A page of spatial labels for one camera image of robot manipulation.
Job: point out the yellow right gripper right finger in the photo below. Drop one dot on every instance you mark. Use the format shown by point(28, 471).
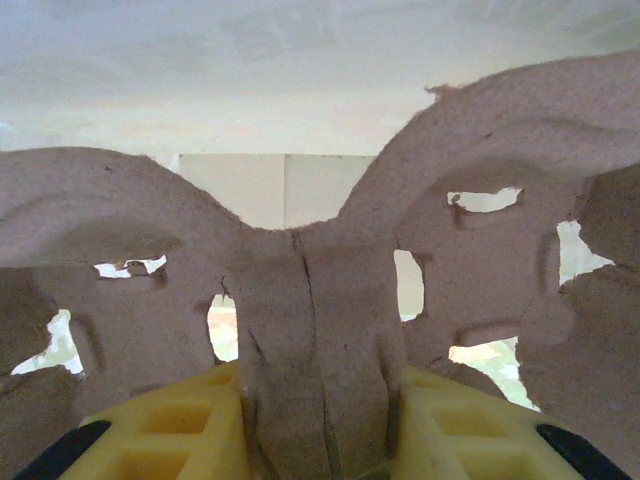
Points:
point(470, 440)

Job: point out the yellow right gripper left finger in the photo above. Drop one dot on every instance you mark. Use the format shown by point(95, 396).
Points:
point(170, 440)

